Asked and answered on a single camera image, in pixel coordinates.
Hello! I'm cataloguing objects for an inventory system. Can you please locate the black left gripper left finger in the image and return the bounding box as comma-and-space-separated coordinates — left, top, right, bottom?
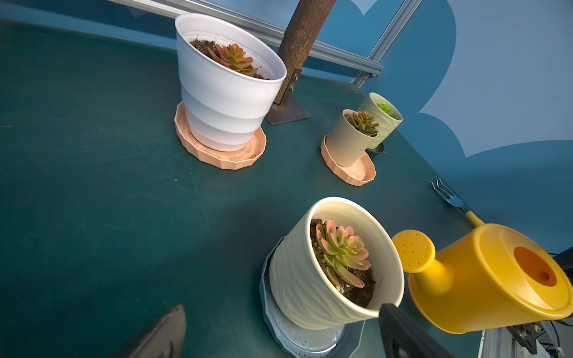
110, 304, 187, 357

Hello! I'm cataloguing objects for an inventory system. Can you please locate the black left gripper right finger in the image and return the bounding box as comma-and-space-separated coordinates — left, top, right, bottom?
378, 304, 452, 358

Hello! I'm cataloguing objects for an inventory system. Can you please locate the yellow watering can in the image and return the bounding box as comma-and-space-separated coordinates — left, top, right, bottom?
392, 224, 572, 334

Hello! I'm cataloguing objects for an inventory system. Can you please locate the pink green rosette succulent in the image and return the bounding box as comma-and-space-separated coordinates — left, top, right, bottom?
310, 219, 371, 289

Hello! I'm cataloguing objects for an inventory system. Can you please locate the green red succulent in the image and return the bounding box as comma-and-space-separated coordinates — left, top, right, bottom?
345, 111, 379, 137

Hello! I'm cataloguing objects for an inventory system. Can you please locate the bright green succulent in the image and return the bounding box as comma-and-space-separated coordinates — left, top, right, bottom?
377, 102, 394, 116

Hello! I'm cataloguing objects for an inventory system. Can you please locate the red orange succulent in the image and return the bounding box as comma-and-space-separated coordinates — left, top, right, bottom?
208, 43, 260, 78

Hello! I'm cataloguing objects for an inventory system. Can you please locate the clear faceted saucer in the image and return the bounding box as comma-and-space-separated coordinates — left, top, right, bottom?
259, 249, 365, 358

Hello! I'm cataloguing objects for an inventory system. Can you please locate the cream ribbed pot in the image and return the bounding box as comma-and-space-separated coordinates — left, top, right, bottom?
269, 197, 404, 330

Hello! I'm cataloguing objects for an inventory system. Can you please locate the blue yellow garden fork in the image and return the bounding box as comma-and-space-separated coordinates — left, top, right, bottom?
431, 178, 484, 227

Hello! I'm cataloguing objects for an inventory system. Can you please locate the dark round saucer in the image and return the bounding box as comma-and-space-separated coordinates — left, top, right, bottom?
366, 143, 384, 155

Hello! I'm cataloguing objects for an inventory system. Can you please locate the small beige pot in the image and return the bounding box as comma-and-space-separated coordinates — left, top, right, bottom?
326, 109, 375, 167

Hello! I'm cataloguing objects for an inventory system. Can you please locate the pink faceted saucer left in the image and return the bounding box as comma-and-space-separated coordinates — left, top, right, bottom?
174, 101, 267, 170

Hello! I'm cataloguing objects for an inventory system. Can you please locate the pale green ribbed pot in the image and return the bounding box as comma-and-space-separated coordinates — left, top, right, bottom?
358, 92, 403, 149

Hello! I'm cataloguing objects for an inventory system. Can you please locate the large white pot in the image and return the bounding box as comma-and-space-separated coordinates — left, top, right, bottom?
175, 13, 287, 152

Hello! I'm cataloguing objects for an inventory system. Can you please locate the brown tree trunk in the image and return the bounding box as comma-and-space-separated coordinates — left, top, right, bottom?
274, 0, 336, 104

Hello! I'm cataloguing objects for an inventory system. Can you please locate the aluminium front rail base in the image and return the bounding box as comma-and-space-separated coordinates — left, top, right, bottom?
477, 317, 572, 357

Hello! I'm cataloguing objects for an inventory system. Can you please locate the metal tree base plate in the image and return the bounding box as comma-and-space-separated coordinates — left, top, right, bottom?
265, 93, 311, 125

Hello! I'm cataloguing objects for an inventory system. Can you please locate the aluminium frame post right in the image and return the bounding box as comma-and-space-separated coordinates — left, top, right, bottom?
368, 0, 422, 64

